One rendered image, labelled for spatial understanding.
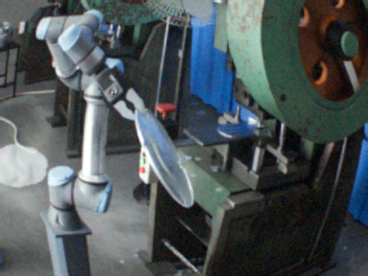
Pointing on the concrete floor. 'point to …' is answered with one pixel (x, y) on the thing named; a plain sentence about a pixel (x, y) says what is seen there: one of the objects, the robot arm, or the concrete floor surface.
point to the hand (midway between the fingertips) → (139, 115)
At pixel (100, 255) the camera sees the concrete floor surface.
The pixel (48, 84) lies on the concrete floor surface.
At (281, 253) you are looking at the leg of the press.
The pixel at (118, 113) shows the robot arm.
